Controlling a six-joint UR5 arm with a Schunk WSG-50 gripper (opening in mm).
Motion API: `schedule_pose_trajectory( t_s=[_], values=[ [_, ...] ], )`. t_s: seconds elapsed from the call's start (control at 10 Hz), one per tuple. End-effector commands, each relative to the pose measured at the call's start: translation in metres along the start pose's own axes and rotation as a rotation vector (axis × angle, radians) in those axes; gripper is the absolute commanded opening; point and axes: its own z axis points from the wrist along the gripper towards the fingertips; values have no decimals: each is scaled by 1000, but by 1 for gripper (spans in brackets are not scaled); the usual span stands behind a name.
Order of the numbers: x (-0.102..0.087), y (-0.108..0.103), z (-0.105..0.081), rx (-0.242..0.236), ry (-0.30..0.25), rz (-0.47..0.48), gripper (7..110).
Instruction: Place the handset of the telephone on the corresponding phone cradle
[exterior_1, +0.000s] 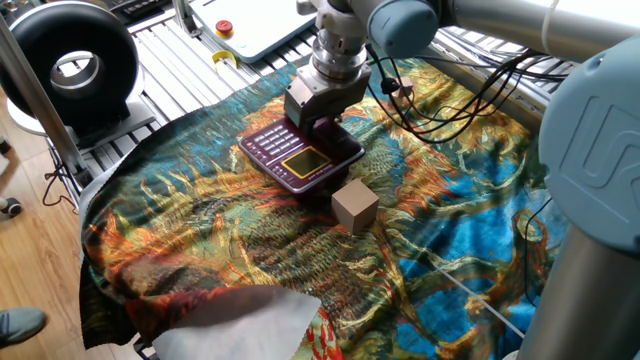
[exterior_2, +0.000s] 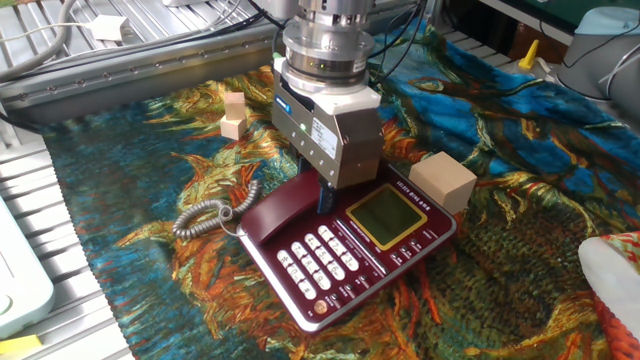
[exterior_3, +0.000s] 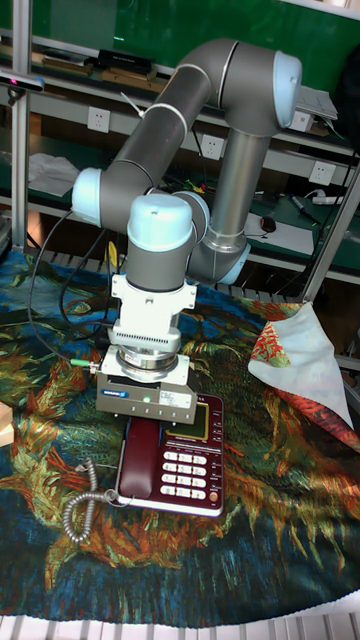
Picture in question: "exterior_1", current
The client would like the grey Schunk gripper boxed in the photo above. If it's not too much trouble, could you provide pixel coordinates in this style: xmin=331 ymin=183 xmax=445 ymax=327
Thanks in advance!
xmin=283 ymin=62 xmax=372 ymax=140

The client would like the maroon telephone base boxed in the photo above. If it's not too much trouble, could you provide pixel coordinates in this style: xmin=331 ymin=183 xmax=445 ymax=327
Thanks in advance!
xmin=238 ymin=117 xmax=366 ymax=195

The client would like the large wooden cube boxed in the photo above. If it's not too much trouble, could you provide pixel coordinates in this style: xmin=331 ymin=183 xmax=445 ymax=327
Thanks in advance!
xmin=331 ymin=178 xmax=380 ymax=235

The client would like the white teach pendant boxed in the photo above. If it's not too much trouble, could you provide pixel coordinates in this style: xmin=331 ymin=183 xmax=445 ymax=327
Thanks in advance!
xmin=189 ymin=0 xmax=321 ymax=64

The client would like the yellow tape strip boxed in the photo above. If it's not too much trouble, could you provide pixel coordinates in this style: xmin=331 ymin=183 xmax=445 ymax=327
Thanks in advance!
xmin=211 ymin=49 xmax=239 ymax=74

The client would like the sunflower print tablecloth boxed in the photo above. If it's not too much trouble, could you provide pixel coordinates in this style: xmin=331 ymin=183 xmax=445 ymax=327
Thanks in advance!
xmin=78 ymin=54 xmax=571 ymax=360

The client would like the black keyboard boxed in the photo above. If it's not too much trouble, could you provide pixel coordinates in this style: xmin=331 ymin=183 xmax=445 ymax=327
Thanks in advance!
xmin=107 ymin=0 xmax=171 ymax=16

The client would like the black chair caster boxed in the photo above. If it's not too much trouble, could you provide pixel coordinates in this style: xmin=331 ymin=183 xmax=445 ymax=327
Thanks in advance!
xmin=0 ymin=197 xmax=24 ymax=217

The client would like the grey sneaker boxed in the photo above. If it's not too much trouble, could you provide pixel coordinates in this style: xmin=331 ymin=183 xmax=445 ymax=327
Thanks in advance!
xmin=0 ymin=307 xmax=47 ymax=349

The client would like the aluminium frame beam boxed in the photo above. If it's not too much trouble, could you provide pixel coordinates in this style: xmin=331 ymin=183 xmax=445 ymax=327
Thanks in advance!
xmin=0 ymin=14 xmax=94 ymax=189
xmin=172 ymin=0 xmax=201 ymax=37

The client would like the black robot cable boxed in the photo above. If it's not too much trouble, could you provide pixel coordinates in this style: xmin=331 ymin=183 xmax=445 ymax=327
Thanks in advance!
xmin=439 ymin=47 xmax=571 ymax=116

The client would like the aluminium table edge rail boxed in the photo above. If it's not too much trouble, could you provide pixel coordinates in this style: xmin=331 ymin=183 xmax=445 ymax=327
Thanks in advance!
xmin=419 ymin=49 xmax=546 ymax=131

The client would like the thin white cable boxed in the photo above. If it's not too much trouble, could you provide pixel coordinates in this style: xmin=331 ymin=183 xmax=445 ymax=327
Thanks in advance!
xmin=429 ymin=262 xmax=526 ymax=339

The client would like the thin red black cable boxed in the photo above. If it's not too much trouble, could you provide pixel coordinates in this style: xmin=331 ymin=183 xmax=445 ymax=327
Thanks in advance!
xmin=42 ymin=159 xmax=81 ymax=211

